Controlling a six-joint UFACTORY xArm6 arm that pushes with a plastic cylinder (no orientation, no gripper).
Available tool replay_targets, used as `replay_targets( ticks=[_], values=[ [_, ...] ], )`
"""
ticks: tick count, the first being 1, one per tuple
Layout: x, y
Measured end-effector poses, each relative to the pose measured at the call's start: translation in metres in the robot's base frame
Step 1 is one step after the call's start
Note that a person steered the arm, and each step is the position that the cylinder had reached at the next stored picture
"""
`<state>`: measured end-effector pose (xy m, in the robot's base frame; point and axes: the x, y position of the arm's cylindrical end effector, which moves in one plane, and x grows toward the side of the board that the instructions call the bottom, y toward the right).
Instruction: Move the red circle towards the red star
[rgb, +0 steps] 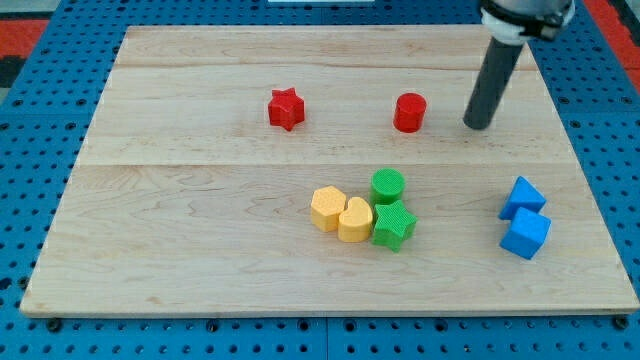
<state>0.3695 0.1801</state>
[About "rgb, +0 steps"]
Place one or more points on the green star block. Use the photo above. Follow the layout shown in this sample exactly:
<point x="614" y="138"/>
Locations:
<point x="393" y="226"/>

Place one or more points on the blue cube block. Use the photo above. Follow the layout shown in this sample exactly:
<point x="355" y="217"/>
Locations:
<point x="526" y="233"/>

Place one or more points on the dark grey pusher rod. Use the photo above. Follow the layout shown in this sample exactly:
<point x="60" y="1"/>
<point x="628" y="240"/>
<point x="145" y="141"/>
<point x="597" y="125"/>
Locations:
<point x="498" y="65"/>

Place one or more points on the yellow hexagon block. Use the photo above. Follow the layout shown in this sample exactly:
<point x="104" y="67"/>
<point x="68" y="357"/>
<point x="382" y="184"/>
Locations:
<point x="326" y="205"/>

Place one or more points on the green cylinder block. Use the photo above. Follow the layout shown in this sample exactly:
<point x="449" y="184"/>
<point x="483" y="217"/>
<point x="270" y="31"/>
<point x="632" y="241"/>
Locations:
<point x="386" y="186"/>

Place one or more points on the blue triangle block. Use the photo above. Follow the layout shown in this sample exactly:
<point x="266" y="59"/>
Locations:
<point x="523" y="195"/>

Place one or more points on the wooden board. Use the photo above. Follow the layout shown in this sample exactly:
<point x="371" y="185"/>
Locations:
<point x="184" y="202"/>

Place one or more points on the red cylinder block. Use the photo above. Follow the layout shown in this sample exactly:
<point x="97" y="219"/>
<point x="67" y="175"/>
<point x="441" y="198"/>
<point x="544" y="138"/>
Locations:
<point x="409" y="112"/>

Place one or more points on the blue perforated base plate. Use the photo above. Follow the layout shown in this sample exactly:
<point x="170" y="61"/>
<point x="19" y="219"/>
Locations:
<point x="48" y="109"/>

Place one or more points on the yellow heart block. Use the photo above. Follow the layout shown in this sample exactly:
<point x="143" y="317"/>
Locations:
<point x="355" y="222"/>

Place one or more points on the red star block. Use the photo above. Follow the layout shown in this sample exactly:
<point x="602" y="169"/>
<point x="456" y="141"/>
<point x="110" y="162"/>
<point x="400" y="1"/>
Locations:
<point x="286" y="108"/>

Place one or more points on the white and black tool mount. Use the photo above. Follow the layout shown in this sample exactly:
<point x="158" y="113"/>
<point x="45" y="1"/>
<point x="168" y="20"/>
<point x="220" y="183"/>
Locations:
<point x="514" y="22"/>

